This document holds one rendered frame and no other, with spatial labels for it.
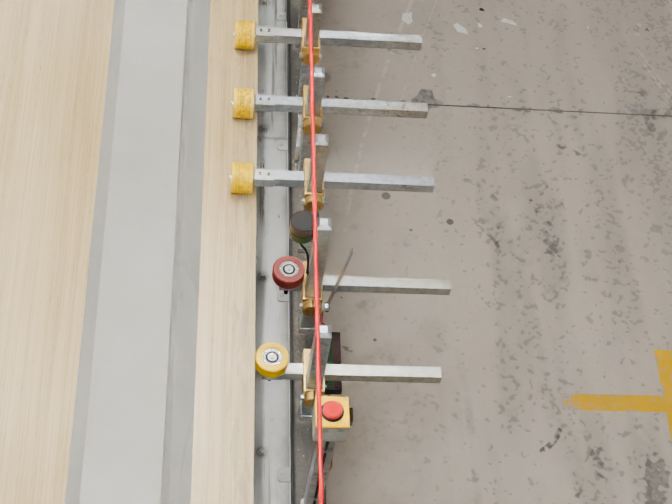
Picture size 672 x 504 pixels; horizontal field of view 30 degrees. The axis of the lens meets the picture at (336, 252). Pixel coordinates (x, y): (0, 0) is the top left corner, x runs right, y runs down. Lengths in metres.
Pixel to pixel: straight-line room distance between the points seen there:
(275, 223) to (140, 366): 2.37
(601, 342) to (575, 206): 0.56
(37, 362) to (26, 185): 0.51
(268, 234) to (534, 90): 1.67
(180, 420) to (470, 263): 3.11
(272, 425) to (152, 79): 1.92
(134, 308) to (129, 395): 0.09
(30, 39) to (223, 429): 1.29
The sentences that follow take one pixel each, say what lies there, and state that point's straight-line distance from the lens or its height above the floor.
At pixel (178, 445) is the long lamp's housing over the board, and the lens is 1.24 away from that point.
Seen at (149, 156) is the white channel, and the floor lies 2.46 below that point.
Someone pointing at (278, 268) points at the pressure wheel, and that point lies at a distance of 3.10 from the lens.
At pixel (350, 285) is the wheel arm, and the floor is 0.86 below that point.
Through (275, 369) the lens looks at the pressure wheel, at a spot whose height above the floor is 0.91.
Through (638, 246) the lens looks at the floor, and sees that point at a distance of 4.52.
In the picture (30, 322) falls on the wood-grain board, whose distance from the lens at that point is 3.04.
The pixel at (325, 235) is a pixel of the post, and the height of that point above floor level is 1.14.
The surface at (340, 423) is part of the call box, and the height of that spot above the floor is 1.22.
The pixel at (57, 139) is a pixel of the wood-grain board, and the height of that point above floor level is 0.90.
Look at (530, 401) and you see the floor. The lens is 4.08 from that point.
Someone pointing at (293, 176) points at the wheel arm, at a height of 0.96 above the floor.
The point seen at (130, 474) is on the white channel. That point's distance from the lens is 1.13.
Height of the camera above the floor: 3.49
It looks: 55 degrees down
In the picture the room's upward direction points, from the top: 10 degrees clockwise
